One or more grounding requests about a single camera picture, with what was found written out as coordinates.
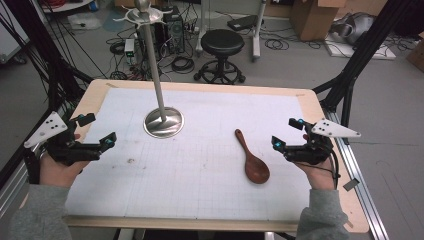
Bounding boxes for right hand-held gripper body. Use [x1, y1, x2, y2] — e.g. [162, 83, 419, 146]
[283, 118, 362, 166]

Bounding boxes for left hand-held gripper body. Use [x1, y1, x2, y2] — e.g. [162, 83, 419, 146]
[23, 111, 102, 167]

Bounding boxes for brown wooden spoon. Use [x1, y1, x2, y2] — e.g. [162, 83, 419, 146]
[234, 128, 271, 185]

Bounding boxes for person's left hand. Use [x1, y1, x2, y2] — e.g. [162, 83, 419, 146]
[39, 133, 91, 188]

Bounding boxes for person's right hand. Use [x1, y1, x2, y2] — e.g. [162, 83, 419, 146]
[294, 133, 336, 191]

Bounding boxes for grey tape label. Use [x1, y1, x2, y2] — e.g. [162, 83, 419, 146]
[342, 177, 361, 192]

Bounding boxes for metal stand with round base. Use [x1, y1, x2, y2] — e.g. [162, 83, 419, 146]
[113, 0, 185, 140]

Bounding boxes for small grey power box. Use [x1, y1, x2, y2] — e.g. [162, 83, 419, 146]
[123, 38, 136, 58]

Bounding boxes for white grid mat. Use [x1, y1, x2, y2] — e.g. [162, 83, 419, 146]
[64, 87, 313, 222]

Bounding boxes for white stand leg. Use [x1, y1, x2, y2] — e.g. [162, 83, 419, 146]
[251, 0, 268, 62]

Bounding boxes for white flat board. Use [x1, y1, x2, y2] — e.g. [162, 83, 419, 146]
[324, 34, 398, 61]

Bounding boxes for large cardboard box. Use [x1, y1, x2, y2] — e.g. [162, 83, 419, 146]
[288, 0, 348, 43]

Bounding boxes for black round stool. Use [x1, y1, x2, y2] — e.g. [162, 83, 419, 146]
[193, 28, 247, 85]

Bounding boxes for grey bag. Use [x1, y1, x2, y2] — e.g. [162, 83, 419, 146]
[329, 12, 377, 46]

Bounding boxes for black flat device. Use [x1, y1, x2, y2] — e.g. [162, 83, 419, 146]
[226, 14, 260, 33]

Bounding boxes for black computer tower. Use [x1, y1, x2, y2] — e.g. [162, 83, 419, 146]
[162, 5, 186, 55]

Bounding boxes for small cardboard box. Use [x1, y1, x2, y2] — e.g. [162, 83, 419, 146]
[405, 31, 424, 73]

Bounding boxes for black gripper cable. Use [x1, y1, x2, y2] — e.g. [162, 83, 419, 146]
[293, 149, 342, 191]

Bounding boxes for aluminium rail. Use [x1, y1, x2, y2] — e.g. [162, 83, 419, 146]
[323, 109, 390, 240]

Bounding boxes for coiled black cable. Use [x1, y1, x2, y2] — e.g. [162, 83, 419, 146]
[170, 55, 196, 75]
[264, 37, 290, 52]

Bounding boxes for black frame strut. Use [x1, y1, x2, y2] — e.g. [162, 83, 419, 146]
[0, 0, 96, 188]
[312, 0, 424, 145]

